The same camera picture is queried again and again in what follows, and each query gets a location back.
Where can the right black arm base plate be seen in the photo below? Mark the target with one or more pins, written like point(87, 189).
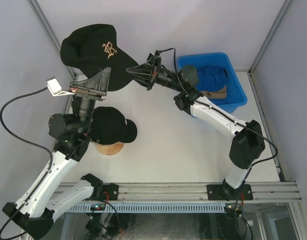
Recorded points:
point(222, 192)

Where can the aluminium frame post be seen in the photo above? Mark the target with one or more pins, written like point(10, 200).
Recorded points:
point(42, 19)
point(271, 34)

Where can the left aluminium frame post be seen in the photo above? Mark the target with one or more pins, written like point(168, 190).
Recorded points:
point(42, 19)

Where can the blue baseball cap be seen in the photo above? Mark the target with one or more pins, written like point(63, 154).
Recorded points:
point(211, 78)

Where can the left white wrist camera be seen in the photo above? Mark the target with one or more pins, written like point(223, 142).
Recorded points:
point(55, 88)

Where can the tan cap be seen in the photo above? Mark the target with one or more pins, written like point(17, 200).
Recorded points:
point(216, 95)

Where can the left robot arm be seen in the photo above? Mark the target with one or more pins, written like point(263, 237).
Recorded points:
point(37, 210)

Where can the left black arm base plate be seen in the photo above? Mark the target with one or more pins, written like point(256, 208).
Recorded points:
point(106, 192)

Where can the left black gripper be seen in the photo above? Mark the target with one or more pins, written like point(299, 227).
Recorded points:
point(95, 88)

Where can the right aluminium frame post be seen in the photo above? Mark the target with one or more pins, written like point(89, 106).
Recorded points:
point(271, 34)

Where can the grey slotted cable duct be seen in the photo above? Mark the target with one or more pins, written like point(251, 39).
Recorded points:
point(147, 208)

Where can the aluminium front rail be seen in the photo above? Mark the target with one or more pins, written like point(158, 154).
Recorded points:
point(262, 192)

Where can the blue plastic bin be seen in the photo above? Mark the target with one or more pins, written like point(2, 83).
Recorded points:
point(236, 96)

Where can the black baseball cap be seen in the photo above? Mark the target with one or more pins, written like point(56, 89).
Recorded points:
point(109, 126)

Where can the black cap gold logo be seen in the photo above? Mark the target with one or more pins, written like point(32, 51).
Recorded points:
point(93, 48)

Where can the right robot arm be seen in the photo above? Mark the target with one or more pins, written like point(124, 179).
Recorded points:
point(247, 140)

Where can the wooden hat stand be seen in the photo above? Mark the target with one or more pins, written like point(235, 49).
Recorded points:
point(109, 150)

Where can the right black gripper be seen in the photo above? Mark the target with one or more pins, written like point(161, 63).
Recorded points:
point(143, 73)

